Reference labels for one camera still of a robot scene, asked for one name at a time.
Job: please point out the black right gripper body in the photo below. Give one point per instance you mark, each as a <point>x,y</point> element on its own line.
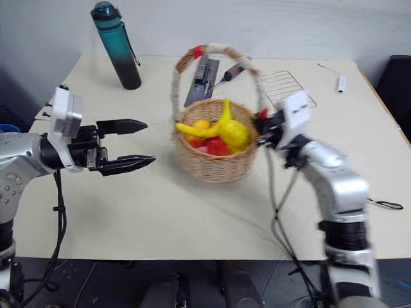
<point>273,123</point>

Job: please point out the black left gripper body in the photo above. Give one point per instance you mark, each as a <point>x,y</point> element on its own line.
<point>85,144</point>

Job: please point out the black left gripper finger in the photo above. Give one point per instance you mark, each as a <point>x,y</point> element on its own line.
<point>128,163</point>
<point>123,125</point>

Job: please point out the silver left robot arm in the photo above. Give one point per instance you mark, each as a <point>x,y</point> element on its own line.
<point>19,150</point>

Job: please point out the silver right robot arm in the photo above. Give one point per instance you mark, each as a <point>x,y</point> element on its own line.
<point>340,189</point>

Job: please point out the yellow pear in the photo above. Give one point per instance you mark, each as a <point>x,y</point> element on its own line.
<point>234,133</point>

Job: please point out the red fruit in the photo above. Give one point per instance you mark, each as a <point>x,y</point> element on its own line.
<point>216,147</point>

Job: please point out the orange fruit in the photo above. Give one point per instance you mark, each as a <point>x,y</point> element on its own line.
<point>201,123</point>

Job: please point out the yellow banana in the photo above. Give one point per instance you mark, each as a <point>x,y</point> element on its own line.
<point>196,130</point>

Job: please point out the orange peach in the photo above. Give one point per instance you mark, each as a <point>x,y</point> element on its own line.
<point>193,140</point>

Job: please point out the grey metal tool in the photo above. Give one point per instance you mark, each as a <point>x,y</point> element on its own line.
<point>203,83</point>

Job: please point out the teal water bottle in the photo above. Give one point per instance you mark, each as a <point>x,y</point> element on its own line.
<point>120,48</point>

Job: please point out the blue object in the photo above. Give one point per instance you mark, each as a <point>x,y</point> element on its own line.
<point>8,127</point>

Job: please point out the dark rounded shape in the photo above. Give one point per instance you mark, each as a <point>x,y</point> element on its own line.
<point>165,292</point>

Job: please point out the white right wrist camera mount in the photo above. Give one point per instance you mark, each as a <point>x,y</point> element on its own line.
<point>297,112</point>

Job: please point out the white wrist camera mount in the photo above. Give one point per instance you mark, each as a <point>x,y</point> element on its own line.
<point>62,110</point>
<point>297,112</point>

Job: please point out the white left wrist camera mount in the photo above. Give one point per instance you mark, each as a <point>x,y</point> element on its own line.
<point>62,110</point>

